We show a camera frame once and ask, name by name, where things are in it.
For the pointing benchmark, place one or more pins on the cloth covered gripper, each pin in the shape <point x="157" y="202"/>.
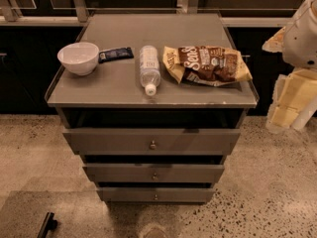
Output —
<point x="301" y="42"/>

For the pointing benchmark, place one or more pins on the grey top drawer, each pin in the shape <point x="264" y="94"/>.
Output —
<point x="151" y="142"/>

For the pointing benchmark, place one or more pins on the grey drawer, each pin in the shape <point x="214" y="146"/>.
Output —
<point x="155" y="194"/>
<point x="153" y="173"/>
<point x="151" y="142"/>

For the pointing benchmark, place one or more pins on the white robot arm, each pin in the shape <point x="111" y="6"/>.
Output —
<point x="297" y="41"/>

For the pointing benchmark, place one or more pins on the grey drawer cabinet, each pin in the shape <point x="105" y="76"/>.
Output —
<point x="112" y="97"/>

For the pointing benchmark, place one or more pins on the grey bottom drawer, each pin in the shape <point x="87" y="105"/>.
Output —
<point x="155" y="194"/>

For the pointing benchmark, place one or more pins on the grey middle drawer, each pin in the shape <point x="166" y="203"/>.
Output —
<point x="153" y="173"/>

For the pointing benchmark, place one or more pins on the brown yellow chip bag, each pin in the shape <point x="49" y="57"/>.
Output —
<point x="208" y="65"/>

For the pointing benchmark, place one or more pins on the clear plastic water bottle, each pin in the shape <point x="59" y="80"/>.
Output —
<point x="149" y="69"/>

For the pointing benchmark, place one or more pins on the dark blue snack bar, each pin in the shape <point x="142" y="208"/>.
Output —
<point x="115" y="54"/>

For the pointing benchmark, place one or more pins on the white bowl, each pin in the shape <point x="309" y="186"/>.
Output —
<point x="79" y="58"/>

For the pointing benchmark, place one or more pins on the black object on floor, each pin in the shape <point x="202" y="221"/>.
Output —
<point x="49" y="224"/>

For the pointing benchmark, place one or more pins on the metal railing frame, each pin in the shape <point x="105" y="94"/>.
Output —
<point x="234" y="13"/>

